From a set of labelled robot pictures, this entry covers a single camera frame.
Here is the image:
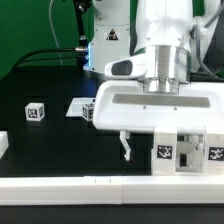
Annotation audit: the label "white tagged cube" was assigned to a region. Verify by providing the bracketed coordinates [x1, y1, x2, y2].
[82, 103, 95, 121]

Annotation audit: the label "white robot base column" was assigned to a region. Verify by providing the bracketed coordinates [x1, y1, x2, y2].
[83, 0, 131, 80]

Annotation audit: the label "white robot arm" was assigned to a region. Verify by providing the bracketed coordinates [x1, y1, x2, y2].
[93, 0, 224, 175]

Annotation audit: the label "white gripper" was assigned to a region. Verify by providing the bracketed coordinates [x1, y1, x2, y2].
[93, 56, 224, 169]

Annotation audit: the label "white chair seat frame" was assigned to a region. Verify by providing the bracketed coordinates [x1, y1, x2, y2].
[151, 133, 224, 176]

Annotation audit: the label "small white tagged block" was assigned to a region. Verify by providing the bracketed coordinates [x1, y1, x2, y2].
[25, 103, 45, 121]

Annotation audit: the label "white part at left edge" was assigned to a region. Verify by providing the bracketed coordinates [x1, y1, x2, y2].
[0, 131, 9, 159]

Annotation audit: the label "black cables at base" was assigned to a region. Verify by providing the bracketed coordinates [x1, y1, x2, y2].
[11, 0, 90, 72]

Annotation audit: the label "white sheet with tags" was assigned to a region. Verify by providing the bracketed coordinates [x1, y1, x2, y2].
[66, 97, 95, 117]

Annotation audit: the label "white front barrier rail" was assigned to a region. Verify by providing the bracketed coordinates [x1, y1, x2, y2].
[0, 176, 224, 205]

